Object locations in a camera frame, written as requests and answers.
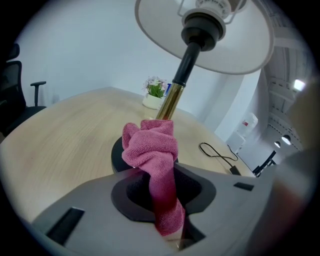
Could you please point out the white water dispenser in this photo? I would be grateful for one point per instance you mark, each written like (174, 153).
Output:
(247, 122)

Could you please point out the square ceiling light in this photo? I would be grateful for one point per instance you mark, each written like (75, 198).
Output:
(299, 85)

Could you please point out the white table lamp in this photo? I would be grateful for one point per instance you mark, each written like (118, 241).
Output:
(187, 62)

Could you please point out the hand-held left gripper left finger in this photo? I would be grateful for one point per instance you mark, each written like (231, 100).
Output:
(95, 225)

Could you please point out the black office chair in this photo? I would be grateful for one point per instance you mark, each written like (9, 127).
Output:
(12, 100)

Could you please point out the pink cleaning cloth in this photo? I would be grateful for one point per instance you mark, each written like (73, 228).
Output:
(152, 150)

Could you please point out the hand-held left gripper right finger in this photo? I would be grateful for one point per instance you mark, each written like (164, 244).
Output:
(230, 212)

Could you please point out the pink potted flowers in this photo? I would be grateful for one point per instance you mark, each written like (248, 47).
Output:
(153, 100)

